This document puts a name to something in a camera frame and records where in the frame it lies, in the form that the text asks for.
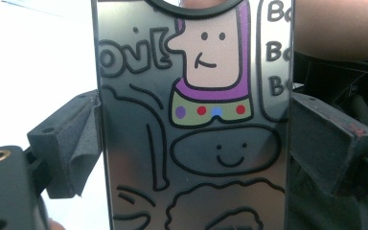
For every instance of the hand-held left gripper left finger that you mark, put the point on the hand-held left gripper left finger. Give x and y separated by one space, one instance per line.
64 150

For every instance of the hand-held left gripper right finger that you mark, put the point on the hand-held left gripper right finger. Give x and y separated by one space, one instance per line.
329 143

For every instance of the mirrored cartoon phone case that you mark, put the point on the mirrored cartoon phone case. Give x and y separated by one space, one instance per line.
204 159

